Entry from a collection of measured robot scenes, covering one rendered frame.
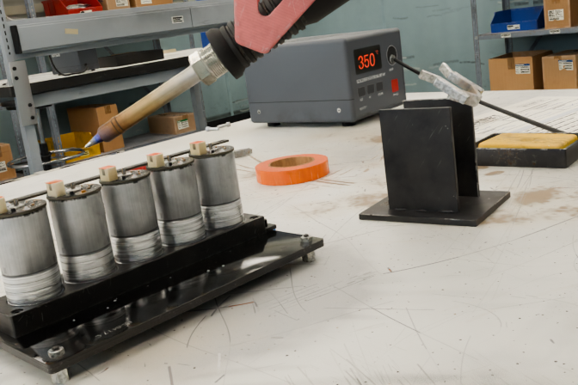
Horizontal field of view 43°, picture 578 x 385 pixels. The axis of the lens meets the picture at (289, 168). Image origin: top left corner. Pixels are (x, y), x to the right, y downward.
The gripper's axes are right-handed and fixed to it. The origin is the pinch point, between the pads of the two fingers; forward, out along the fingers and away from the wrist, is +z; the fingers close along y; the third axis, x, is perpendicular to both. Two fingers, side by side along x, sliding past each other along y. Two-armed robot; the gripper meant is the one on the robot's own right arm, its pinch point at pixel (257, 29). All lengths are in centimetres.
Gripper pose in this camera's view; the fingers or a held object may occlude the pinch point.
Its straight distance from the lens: 32.5
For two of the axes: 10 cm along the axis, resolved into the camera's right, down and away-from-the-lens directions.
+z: -3.6, 9.1, 1.8
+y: 0.2, 2.0, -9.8
